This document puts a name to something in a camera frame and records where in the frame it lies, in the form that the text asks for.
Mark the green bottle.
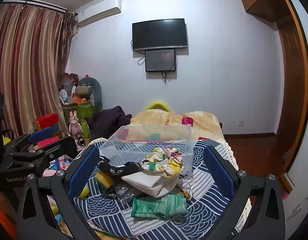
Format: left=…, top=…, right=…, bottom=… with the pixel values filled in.
left=81, top=120, right=90, bottom=138

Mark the white small fan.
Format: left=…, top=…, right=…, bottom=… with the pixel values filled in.
left=59, top=89, right=70, bottom=103

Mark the yellow green sponge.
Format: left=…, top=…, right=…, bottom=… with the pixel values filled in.
left=95, top=171, right=114, bottom=190

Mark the red box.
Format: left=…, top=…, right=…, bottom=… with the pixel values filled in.
left=32, top=113, right=61, bottom=131

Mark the yellow floral blanket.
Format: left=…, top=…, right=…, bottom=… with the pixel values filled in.
left=130, top=110, right=225, bottom=143

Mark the red beige striped curtain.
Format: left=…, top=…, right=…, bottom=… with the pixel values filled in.
left=0, top=4, right=75, bottom=142

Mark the yellow green hat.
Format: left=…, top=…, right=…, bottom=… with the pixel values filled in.
left=145, top=100, right=171, bottom=112

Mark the black wall television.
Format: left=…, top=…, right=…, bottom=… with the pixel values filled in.
left=132, top=18, right=188, bottom=52

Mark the green knit cloth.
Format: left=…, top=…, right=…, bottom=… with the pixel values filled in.
left=131, top=194, right=189, bottom=221

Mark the small black wall monitor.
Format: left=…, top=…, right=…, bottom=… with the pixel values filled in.
left=145, top=49, right=176, bottom=73

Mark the clear plastic storage box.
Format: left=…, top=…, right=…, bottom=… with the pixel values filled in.
left=99, top=125, right=194, bottom=178

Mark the dark purple clothing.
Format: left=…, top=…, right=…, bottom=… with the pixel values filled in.
left=87, top=106, right=133, bottom=140

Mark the white lace bedspread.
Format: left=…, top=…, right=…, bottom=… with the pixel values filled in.
left=218, top=139, right=239, bottom=171

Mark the colourful checked fabric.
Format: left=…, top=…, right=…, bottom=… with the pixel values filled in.
left=43, top=154, right=72, bottom=178

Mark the crumpled clear plastic bag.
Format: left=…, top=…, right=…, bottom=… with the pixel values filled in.
left=113, top=187, right=135, bottom=203

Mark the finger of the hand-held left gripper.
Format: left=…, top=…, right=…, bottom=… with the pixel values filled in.
left=4, top=127, right=55, bottom=155
left=11, top=135, right=78, bottom=168

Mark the white air conditioner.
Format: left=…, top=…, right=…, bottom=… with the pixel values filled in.
left=75, top=0, right=122, bottom=28

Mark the black patterned sock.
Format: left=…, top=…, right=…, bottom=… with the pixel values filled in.
left=97, top=155, right=142, bottom=177

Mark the pink rabbit figure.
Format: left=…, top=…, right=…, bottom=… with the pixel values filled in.
left=68, top=110, right=82, bottom=141

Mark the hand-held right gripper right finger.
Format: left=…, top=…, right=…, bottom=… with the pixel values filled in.
left=203, top=145, right=286, bottom=240

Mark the green cardboard box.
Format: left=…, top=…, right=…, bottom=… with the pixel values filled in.
left=62, top=101, right=97, bottom=121

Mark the brown wooden wardrobe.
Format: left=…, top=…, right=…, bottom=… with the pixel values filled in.
left=238, top=0, right=308, bottom=193

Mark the floral yellow green scrunchie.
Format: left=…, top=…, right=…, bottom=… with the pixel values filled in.
left=140, top=147, right=184, bottom=178

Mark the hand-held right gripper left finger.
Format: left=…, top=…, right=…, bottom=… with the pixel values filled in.
left=17, top=144, right=104, bottom=240

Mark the white cloth pouch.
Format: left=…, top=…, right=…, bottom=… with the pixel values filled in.
left=121, top=172, right=179, bottom=198

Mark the blue wave patterned cloth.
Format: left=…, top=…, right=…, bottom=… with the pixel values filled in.
left=73, top=139, right=239, bottom=238

